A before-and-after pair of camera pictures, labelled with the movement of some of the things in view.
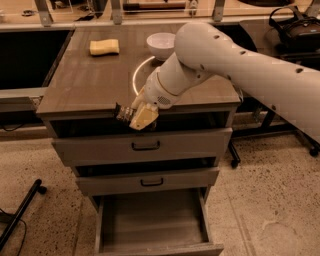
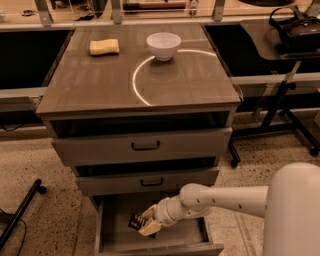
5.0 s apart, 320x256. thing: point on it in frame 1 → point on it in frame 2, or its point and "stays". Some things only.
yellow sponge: (103, 47) stays
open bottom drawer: (171, 222) stays
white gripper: (156, 89) → (164, 211)
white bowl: (161, 45) stays
